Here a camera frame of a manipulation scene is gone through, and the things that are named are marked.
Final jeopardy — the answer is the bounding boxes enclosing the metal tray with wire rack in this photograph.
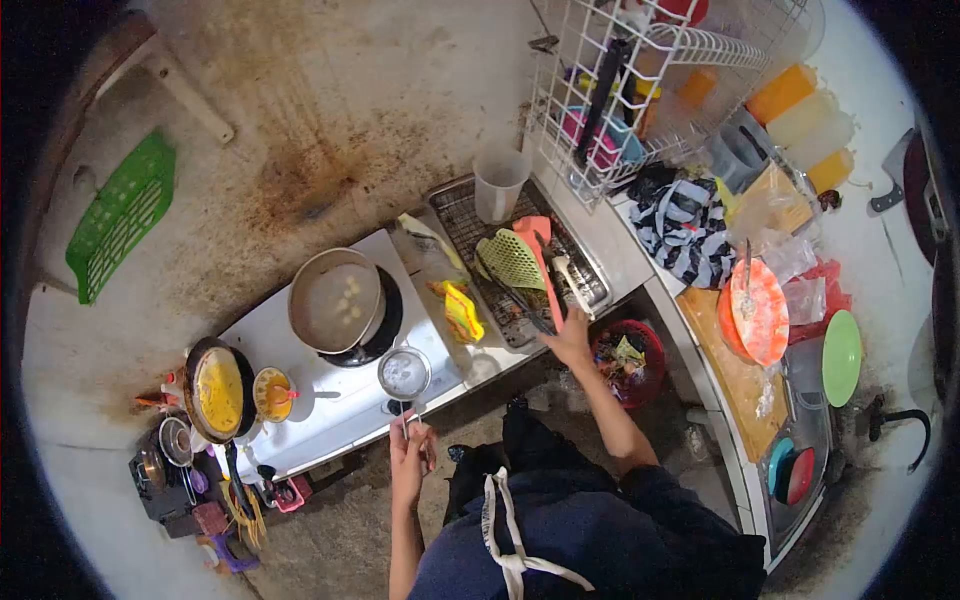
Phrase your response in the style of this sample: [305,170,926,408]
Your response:
[426,175,614,351]

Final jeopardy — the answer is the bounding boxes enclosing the person's left fingers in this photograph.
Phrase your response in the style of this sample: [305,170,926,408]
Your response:
[389,414,421,455]

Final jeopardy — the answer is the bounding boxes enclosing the pale sauce bottle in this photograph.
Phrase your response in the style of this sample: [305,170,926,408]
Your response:
[764,89,838,149]
[783,111,857,171]

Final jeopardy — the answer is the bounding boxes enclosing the wooden cutting board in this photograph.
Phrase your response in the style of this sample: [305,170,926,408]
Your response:
[675,286,791,465]

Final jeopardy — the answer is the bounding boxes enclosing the small yellow bowl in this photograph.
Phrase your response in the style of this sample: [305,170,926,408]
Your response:
[252,365,300,424]

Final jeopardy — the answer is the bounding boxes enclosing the metal sink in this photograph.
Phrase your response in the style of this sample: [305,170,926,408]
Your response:
[756,336,850,558]

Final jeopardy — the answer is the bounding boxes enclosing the metal spoon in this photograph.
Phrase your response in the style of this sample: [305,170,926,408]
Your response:
[738,238,758,321]

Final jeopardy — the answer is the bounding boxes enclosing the orange sauce bottle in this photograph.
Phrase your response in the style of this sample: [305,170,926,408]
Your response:
[805,147,857,197]
[744,63,819,126]

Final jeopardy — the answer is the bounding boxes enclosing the green plastic basket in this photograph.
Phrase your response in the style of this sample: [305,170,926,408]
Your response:
[64,128,178,306]

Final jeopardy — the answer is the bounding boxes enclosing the person's left hand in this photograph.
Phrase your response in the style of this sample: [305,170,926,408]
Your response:
[388,414,441,513]

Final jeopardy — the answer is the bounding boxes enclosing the red waste basket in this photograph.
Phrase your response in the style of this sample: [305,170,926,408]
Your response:
[590,319,668,411]

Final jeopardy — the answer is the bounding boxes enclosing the cleaver with black handle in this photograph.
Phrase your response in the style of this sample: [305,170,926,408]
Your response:
[869,126,917,214]

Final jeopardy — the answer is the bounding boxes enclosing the red plate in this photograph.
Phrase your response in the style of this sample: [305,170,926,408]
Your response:
[783,447,817,507]

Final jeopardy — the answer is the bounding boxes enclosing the green slotted spatula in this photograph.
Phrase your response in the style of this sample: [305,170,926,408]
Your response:
[474,228,549,294]

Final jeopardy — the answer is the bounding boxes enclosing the small metal saucepan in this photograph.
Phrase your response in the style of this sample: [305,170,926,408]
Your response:
[156,415,198,505]

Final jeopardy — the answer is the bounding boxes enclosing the metal cooking pot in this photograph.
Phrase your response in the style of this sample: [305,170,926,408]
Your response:
[288,246,388,356]

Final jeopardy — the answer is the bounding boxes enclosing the person's right hand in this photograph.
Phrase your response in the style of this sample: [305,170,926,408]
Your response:
[537,305,598,373]

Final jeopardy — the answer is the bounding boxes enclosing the black frying pan with egg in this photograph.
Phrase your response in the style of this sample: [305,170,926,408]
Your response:
[183,336,261,520]

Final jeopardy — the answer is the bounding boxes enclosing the yellow snack packet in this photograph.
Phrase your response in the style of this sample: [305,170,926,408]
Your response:
[441,280,487,345]

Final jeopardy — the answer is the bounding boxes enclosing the white handled utensil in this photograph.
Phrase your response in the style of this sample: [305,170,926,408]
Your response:
[551,254,594,313]

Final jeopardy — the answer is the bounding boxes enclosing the grey utensil cup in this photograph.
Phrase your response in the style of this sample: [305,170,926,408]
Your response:
[708,123,778,195]

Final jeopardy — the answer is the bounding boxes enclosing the person's body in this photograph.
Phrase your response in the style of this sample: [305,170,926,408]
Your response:
[408,450,768,600]

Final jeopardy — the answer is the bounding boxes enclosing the blue plate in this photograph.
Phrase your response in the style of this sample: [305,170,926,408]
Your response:
[766,436,796,497]

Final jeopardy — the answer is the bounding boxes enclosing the clear plastic measuring jug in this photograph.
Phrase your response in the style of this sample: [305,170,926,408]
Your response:
[471,145,534,226]

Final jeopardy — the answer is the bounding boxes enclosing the black tongs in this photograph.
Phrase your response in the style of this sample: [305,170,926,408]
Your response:
[478,258,558,336]

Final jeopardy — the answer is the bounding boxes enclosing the red plastic bag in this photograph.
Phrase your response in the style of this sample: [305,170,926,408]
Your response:
[783,258,854,347]

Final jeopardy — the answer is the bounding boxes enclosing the clear plastic bags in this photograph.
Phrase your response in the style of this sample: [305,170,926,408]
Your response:
[722,163,820,286]

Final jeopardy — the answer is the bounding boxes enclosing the small metal pot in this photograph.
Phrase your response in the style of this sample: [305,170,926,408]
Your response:
[137,447,168,494]

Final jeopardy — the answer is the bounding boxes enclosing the purple plastic object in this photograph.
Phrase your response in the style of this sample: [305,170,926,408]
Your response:
[196,531,261,576]

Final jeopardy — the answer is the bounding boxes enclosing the small metal strainer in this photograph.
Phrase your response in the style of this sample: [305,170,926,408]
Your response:
[376,345,434,441]

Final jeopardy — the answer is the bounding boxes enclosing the clear plastic food bag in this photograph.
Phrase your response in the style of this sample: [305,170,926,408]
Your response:
[395,213,471,288]

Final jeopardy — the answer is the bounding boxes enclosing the orange bowl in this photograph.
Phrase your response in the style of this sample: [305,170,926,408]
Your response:
[716,281,751,363]

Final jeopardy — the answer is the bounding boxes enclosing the pink plastic container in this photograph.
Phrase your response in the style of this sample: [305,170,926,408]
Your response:
[264,475,315,515]

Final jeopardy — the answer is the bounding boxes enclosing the striped cloth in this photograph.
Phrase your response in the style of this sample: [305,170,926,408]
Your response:
[627,166,741,291]

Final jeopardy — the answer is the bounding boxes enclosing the black faucet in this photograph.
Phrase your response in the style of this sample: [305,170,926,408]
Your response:
[867,394,933,476]

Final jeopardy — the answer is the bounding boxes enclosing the orange spatula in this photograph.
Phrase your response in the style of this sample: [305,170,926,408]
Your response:
[512,215,568,336]

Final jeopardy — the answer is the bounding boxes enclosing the orange patterned plate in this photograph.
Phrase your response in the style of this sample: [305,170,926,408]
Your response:
[729,256,791,368]

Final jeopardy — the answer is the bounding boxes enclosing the white wire dish rack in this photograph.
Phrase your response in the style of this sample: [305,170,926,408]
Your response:
[524,0,813,209]

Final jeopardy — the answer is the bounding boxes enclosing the person's legs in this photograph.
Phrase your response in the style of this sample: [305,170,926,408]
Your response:
[446,401,601,526]

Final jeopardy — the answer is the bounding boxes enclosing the green plate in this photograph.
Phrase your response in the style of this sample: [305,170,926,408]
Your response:
[821,309,864,409]

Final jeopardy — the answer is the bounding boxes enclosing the white plastic stool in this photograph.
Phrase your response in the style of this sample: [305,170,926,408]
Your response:
[96,10,237,145]

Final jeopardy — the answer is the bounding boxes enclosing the white gas stove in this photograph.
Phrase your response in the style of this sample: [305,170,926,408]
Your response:
[213,228,471,486]

